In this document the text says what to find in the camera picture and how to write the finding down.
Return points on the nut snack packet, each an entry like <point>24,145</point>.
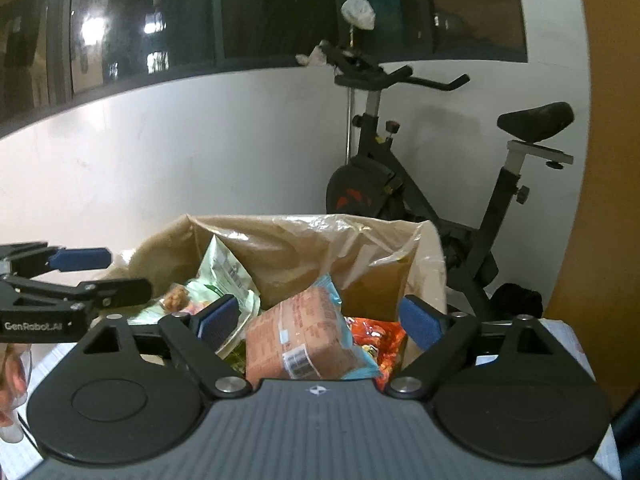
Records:
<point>172,299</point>

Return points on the clear plastic box liner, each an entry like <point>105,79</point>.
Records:
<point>300,245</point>

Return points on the cardboard box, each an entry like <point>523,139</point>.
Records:
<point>380,285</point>

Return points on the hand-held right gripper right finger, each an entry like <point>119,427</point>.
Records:
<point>420,327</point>

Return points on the brown snack packet blue edges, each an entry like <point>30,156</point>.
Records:
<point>300,325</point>

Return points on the green white snack packet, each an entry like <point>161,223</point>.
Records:
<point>225,270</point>

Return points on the orange red snack packet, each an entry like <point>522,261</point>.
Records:
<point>375,332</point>

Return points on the person's left hand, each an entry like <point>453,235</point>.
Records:
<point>12,380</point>

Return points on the crumpled white tissue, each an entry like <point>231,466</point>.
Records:
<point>315,56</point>

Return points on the black exercise bike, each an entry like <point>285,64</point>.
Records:
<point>380,175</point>

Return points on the white plastic bag on pole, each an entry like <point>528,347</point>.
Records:
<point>357,12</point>

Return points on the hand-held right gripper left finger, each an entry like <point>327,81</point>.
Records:
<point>217,320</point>

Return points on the blue checked tablecloth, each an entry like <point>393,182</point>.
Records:
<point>562,335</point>

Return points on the wooden door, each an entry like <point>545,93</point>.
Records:
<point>600,160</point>

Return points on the black bag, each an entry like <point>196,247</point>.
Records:
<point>520,300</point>

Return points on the metal pole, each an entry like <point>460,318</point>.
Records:
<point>348,125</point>

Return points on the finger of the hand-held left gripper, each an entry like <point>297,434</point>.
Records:
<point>80,259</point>
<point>120,291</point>

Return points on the dark framed window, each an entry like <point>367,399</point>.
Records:
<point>275,5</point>

